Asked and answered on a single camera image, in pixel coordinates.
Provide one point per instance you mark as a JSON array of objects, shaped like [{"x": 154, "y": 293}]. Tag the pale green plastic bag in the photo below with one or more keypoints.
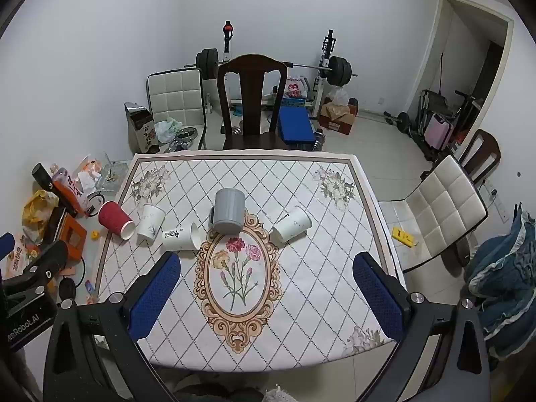
[{"x": 167, "y": 130}]

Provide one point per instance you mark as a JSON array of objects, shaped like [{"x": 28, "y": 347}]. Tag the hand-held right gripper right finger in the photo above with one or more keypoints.
[{"x": 379, "y": 297}]

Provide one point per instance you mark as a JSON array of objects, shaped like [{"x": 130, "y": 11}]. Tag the black cylinder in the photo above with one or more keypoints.
[{"x": 42, "y": 173}]

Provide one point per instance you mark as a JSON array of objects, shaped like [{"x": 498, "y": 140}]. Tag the blue quilted bedding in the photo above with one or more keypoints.
[{"x": 502, "y": 272}]

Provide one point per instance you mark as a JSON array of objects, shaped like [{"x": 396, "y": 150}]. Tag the glass ashtray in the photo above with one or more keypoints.
[{"x": 111, "y": 176}]

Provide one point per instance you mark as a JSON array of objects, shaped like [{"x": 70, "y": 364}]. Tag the yellow plastic bag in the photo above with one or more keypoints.
[{"x": 37, "y": 209}]

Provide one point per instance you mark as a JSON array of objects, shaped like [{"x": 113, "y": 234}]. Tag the red paper cup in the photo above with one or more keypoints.
[{"x": 114, "y": 217}]

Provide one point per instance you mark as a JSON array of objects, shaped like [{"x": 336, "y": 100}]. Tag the black barbell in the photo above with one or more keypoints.
[{"x": 341, "y": 71}]

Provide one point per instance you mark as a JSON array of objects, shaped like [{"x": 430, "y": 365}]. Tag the chrome dumbbell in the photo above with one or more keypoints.
[{"x": 318, "y": 140}]

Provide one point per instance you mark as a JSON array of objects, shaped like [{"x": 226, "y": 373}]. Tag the blue bench pad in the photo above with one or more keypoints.
[{"x": 295, "y": 125}]

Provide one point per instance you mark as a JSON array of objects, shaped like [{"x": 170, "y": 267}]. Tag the yellow flat tool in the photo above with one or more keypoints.
[{"x": 403, "y": 236}]

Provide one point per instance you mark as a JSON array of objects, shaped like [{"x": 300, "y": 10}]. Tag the metal bowl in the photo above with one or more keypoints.
[{"x": 187, "y": 134}]

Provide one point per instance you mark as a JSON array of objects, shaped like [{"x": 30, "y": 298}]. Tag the red and white plastic bag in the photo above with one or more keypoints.
[{"x": 295, "y": 88}]

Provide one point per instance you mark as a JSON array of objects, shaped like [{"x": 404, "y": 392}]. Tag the white padded chair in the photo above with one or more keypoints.
[
  {"x": 176, "y": 92},
  {"x": 439, "y": 201}
]

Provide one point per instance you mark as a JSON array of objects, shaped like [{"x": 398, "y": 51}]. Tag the white weight rack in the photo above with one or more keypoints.
[{"x": 327, "y": 52}]

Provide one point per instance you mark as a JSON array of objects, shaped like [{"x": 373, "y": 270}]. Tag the plain white paper cup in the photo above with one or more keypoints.
[{"x": 150, "y": 222}]

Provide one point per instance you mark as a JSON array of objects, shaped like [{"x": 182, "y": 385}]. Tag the white paper cup black print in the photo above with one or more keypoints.
[{"x": 178, "y": 236}]

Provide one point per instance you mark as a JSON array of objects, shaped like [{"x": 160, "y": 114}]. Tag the grey mug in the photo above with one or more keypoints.
[{"x": 228, "y": 211}]

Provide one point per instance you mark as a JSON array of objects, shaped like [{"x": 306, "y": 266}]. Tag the white power strip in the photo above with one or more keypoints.
[{"x": 500, "y": 207}]

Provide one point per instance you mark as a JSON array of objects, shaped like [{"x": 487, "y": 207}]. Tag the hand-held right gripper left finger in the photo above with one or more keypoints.
[{"x": 153, "y": 301}]

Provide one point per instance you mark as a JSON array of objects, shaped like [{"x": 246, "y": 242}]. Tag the small black dumbbell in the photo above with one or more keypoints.
[{"x": 403, "y": 120}]

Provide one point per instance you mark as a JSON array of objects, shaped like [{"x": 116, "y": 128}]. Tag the brown paper gift bag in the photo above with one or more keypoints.
[{"x": 142, "y": 134}]

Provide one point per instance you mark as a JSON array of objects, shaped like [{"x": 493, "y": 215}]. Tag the orange frame box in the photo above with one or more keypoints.
[{"x": 79, "y": 229}]

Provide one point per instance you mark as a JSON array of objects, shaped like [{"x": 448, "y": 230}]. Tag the floral printed tablecloth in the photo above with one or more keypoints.
[{"x": 301, "y": 293}]

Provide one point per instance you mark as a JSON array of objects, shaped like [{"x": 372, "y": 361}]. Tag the speckled white paper cup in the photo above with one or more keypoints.
[{"x": 293, "y": 224}]

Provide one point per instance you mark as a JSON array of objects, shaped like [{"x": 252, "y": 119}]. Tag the pink suitcase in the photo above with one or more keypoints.
[{"x": 437, "y": 132}]

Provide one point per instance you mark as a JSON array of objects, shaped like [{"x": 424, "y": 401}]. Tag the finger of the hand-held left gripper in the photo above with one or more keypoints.
[
  {"x": 6, "y": 245},
  {"x": 42, "y": 268}
]

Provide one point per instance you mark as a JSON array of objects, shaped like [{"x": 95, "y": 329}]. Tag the cardboard box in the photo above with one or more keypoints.
[{"x": 337, "y": 120}]

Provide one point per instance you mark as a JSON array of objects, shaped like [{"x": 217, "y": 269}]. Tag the dark wooden chair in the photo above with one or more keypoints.
[
  {"x": 251, "y": 92},
  {"x": 488, "y": 150}
]

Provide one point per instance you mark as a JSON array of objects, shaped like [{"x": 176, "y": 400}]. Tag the orange carton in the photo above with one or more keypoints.
[{"x": 69, "y": 190}]

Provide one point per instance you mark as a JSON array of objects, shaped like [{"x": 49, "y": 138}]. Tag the orange snack packet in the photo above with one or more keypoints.
[{"x": 21, "y": 259}]

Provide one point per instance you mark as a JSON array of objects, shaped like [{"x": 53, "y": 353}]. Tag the black folding trolley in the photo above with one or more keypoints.
[{"x": 427, "y": 104}]

